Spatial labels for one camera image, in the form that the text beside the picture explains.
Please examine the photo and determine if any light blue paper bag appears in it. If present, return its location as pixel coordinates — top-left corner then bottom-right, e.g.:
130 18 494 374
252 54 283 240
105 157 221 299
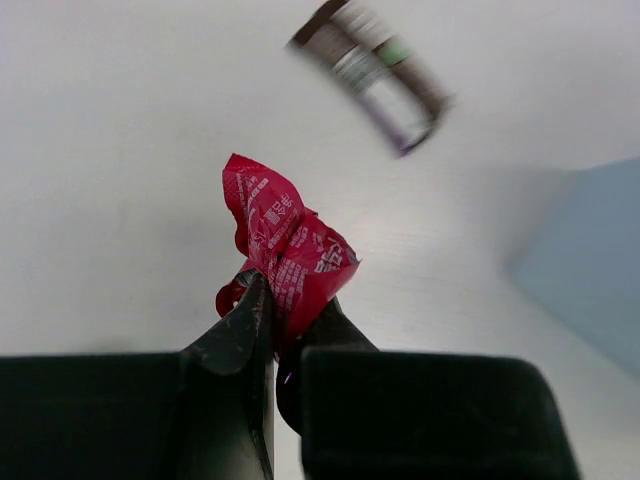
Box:
511 158 639 374

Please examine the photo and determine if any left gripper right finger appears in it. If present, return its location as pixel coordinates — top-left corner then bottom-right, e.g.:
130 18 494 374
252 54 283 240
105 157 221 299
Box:
300 301 580 479

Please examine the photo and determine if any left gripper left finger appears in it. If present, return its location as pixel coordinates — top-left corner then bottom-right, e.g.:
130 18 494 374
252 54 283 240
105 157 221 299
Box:
1 275 274 479

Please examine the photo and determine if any brown chocolate bar wrapper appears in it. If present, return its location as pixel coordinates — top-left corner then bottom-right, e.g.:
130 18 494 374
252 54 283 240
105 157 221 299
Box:
289 1 451 156

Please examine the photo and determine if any red snack packet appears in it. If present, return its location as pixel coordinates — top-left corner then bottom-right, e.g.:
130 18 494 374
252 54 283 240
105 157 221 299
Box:
216 154 359 359

